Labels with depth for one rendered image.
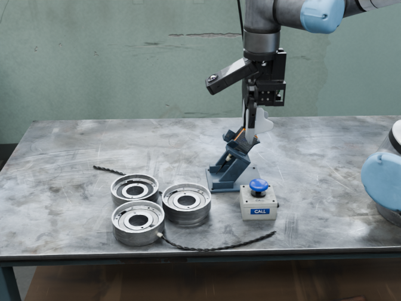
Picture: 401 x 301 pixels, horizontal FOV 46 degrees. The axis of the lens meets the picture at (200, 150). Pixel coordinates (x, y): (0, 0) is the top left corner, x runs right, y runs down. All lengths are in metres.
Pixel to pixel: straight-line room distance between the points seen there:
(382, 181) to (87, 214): 0.60
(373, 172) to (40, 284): 0.84
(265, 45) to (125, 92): 1.76
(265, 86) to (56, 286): 0.71
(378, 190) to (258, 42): 0.36
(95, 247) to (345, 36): 2.01
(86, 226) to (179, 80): 1.69
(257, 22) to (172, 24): 1.58
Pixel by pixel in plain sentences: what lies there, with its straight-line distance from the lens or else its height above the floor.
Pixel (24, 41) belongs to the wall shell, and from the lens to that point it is 2.67.
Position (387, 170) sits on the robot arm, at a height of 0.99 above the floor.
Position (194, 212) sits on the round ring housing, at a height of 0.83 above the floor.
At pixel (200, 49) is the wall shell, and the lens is 2.56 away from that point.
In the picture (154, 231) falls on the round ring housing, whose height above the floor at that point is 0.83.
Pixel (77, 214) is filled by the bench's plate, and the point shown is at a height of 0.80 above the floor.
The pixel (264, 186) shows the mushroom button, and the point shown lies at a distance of 0.99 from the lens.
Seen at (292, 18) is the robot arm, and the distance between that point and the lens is 0.91.
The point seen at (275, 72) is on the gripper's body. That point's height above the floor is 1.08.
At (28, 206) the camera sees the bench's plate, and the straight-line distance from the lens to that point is 1.11.
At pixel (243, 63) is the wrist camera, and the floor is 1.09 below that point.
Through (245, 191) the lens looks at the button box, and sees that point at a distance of 1.02.
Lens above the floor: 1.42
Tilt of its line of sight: 29 degrees down
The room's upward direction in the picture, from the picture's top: straight up
